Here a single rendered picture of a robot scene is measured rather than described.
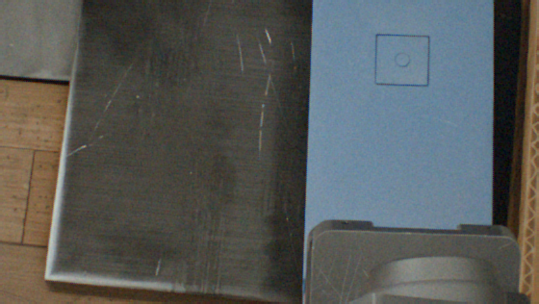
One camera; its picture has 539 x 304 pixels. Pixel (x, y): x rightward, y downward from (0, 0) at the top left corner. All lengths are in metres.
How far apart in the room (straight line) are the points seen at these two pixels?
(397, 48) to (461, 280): 0.30
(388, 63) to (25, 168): 0.16
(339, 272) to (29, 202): 0.23
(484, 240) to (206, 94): 0.22
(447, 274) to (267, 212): 0.32
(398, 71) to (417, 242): 0.15
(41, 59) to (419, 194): 0.18
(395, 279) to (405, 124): 0.28
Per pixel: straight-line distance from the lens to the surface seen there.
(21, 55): 0.83
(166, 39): 0.81
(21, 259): 0.81
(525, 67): 0.79
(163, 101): 0.80
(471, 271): 0.47
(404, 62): 0.76
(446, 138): 0.75
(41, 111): 0.82
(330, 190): 0.74
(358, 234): 0.61
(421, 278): 0.47
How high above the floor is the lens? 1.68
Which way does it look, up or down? 73 degrees down
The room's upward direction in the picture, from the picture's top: straight up
